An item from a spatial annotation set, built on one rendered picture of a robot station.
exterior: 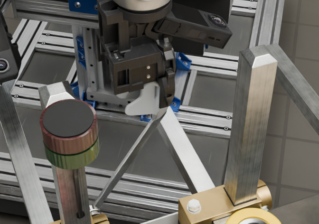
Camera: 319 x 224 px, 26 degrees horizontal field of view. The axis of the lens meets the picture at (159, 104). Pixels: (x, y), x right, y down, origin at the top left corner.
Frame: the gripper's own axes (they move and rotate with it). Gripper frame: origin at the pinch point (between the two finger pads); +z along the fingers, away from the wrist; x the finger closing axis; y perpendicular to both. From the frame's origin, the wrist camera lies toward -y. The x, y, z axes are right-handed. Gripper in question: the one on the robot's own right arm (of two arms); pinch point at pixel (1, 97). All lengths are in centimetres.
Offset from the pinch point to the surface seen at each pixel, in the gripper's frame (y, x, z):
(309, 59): 67, -113, 83
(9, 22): 127, -17, 83
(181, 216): -32.9, -20.0, 1.9
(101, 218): -33.2, -7.7, -4.3
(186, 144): -21.1, -25.6, 0.4
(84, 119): -39, -5, -31
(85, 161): -41.5, -4.6, -27.0
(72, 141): -42, -4, -31
